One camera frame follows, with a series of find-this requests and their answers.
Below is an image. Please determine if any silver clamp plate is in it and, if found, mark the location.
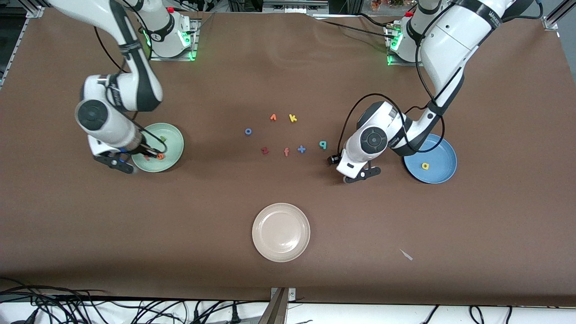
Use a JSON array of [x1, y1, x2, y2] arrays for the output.
[[270, 287, 297, 301]]

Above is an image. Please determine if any pale green plate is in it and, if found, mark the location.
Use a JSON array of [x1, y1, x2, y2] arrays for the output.
[[131, 122, 185, 173]]

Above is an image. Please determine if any tangle of black cables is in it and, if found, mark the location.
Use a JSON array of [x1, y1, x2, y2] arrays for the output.
[[0, 277, 270, 324]]

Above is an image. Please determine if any grey metal box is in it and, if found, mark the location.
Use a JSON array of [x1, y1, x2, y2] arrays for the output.
[[263, 0, 329, 13]]

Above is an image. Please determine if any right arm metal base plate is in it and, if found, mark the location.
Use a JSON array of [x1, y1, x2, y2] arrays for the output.
[[150, 19, 199, 61]]

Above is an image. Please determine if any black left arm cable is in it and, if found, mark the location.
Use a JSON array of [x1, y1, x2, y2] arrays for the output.
[[337, 0, 543, 157]]

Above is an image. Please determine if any grey metal bar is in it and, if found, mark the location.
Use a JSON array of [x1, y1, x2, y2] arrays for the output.
[[258, 288, 288, 324]]

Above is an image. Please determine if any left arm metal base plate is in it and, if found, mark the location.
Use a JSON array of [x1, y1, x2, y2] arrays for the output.
[[386, 22, 426, 67]]

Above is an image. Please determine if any aluminium frame profile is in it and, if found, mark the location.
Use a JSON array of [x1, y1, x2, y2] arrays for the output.
[[0, 5, 45, 86], [542, 0, 576, 30]]

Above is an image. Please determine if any off-white plate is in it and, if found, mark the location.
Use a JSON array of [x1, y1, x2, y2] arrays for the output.
[[252, 202, 311, 263]]

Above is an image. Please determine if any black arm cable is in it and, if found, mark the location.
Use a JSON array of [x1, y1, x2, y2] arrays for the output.
[[94, 25, 168, 153], [337, 0, 543, 157]]

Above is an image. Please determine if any blue plate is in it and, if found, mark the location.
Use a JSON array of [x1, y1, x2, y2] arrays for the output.
[[404, 134, 458, 184]]

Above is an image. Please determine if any black cable on table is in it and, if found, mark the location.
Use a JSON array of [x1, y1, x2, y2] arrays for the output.
[[315, 13, 396, 39]]

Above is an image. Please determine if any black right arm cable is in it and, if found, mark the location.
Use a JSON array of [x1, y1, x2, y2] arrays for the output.
[[94, 25, 168, 153]]

